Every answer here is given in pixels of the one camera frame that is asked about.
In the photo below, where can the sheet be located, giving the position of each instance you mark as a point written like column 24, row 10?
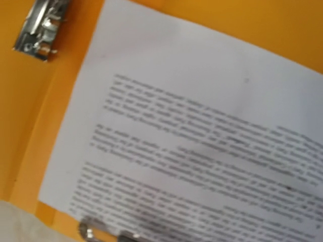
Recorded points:
column 181, row 133

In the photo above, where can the orange book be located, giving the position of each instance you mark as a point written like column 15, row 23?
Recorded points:
column 35, row 94

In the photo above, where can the orange folder edge clip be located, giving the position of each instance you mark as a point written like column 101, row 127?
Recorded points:
column 88, row 230

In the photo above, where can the orange folder centre clip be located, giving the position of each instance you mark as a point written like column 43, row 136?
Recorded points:
column 40, row 28

